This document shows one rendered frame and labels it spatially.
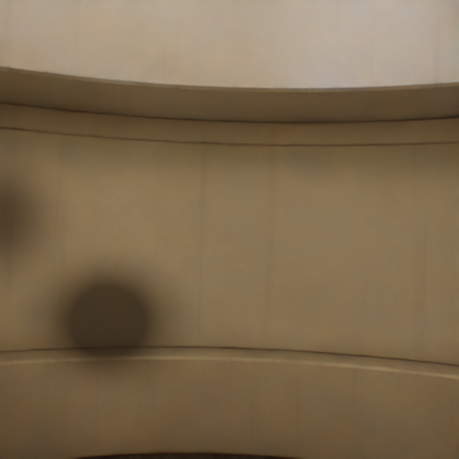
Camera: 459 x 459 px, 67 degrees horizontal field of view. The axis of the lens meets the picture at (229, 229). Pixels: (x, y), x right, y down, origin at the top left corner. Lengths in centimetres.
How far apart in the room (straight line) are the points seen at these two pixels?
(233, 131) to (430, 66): 22
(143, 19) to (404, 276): 41
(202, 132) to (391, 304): 32
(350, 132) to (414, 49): 12
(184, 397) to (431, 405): 28
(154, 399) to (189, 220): 22
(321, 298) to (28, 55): 41
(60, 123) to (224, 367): 36
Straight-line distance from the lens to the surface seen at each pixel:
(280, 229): 45
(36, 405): 48
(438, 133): 50
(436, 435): 50
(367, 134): 49
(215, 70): 39
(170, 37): 41
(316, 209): 46
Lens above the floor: 26
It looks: 1 degrees up
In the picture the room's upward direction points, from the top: 2 degrees clockwise
